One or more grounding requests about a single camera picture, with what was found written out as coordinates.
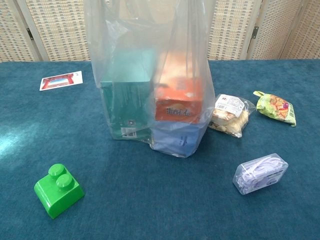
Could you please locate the green toy building brick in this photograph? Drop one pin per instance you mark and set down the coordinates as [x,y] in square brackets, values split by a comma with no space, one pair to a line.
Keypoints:
[60,197]

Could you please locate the clear plastic case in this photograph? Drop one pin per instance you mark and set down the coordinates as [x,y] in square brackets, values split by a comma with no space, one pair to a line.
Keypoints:
[272,180]

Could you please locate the woven folding screen panel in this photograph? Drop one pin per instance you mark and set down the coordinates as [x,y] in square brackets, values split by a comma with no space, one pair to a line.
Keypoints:
[275,27]
[10,32]
[307,37]
[62,30]

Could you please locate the blue cardboard box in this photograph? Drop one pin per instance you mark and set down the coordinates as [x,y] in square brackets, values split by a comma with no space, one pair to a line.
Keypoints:
[172,140]

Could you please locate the clear bag of crackers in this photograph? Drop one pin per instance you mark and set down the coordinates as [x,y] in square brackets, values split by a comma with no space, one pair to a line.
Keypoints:
[230,115]

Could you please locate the green cardboard box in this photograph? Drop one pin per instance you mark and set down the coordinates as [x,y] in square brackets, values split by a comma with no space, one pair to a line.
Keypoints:
[125,105]

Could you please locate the teal tablecloth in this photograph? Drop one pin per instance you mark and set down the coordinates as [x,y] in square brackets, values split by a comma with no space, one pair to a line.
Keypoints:
[150,200]

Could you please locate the black screen hinge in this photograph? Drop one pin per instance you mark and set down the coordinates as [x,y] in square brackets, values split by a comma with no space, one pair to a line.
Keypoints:
[30,33]
[255,31]

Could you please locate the postcard with red gate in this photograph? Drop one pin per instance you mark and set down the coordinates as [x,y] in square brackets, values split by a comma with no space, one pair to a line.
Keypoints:
[60,80]

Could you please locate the orange cardboard box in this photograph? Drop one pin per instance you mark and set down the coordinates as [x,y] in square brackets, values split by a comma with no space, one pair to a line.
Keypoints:
[177,107]

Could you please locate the green snack packet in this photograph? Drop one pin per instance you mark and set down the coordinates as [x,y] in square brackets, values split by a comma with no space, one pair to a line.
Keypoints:
[276,107]

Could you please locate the translucent plastic shopping bag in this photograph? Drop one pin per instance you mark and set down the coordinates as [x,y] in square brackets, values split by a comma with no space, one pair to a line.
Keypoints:
[125,37]

